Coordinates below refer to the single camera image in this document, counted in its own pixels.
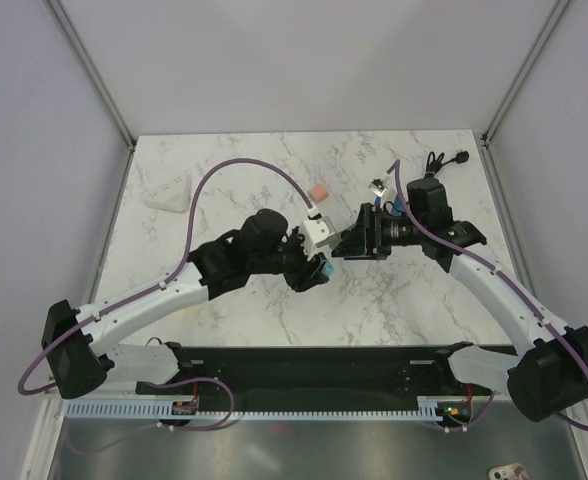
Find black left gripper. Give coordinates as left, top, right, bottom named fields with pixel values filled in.
left=250, top=224, right=329, bottom=293

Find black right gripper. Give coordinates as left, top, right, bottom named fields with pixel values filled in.
left=332, top=202, right=426, bottom=261

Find teal USB plug adapter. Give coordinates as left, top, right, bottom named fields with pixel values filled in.
left=321, top=260, right=334, bottom=281

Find blue cube socket adapter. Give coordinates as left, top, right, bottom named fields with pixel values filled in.
left=374, top=197, right=405, bottom=216

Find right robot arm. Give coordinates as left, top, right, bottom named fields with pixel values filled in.
left=331, top=178, right=588, bottom=422

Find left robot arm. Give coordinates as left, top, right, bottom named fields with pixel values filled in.
left=41, top=209, right=335, bottom=399

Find pink plug adapter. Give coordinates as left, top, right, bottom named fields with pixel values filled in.
left=309, top=184, right=329, bottom=204

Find green power strip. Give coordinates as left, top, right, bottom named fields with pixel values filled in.
left=328, top=233, right=343, bottom=253

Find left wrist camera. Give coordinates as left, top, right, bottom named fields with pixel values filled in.
left=299, top=216, right=336, bottom=259

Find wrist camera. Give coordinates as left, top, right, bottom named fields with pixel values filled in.
left=299, top=216, right=336, bottom=259
left=368, top=175, right=396, bottom=208

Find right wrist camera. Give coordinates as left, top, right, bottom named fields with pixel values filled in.
left=368, top=175, right=396, bottom=208

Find black power cord with plug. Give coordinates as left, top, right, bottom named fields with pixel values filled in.
left=421, top=149, right=471, bottom=182

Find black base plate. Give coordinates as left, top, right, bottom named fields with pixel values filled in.
left=164, top=345, right=490, bottom=410

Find aluminium frame rail right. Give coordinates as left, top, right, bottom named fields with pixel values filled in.
left=478, top=0, right=574, bottom=146

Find aluminium frame rail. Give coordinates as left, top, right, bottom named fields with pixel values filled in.
left=43, top=0, right=138, bottom=151
left=478, top=0, right=574, bottom=146

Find white slotted cable duct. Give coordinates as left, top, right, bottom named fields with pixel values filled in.
left=64, top=397, right=445, bottom=422

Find aluminium frame rail left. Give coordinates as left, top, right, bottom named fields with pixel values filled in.
left=43, top=0, right=138, bottom=151

